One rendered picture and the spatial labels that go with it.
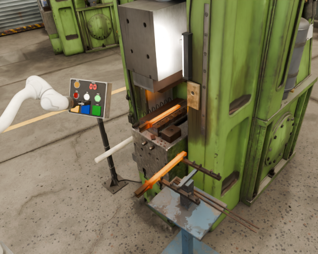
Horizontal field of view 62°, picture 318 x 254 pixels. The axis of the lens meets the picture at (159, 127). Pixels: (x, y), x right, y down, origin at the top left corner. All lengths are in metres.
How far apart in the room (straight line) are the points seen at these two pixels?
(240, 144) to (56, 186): 1.94
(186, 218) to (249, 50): 1.09
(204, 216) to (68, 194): 1.65
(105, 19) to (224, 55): 5.19
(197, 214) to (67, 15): 5.43
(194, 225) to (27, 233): 1.67
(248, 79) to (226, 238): 1.32
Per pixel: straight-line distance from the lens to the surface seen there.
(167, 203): 1.74
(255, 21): 1.74
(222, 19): 1.39
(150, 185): 1.48
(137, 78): 1.78
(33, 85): 1.77
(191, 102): 1.67
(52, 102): 1.67
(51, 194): 3.02
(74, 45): 6.51
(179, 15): 1.64
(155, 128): 1.87
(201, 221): 1.66
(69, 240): 2.61
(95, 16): 6.40
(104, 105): 2.09
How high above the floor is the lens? 2.08
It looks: 36 degrees down
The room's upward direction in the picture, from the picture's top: 5 degrees counter-clockwise
